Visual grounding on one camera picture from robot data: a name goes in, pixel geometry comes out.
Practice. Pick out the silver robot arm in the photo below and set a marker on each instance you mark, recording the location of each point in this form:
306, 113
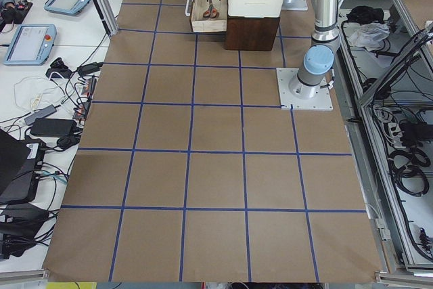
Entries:
318, 60

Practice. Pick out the white crumpled cloth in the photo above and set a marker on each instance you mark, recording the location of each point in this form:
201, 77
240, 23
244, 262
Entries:
370, 36

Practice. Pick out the near blue teach pendant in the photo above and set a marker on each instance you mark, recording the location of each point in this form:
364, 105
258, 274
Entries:
31, 45

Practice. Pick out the orange grey handled scissors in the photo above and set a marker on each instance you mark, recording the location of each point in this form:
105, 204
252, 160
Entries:
211, 12

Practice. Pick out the dark wooden drawer cabinet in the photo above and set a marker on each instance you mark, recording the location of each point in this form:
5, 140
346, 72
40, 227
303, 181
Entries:
244, 34

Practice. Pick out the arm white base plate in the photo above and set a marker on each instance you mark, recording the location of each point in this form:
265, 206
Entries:
295, 5
294, 95

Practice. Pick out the seated person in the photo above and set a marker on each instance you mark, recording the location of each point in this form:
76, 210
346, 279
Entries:
6, 4

